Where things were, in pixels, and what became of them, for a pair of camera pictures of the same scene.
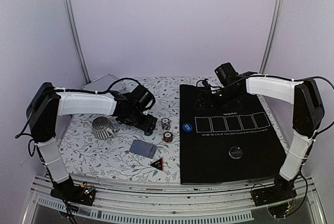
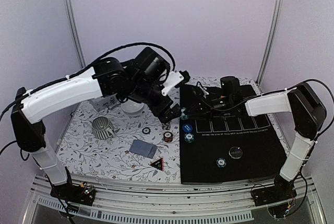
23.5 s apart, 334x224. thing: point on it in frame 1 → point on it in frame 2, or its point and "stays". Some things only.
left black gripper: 148,126 → 159,110
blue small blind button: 187,127 stays
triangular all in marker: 158,163 stays
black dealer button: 235,152 stays
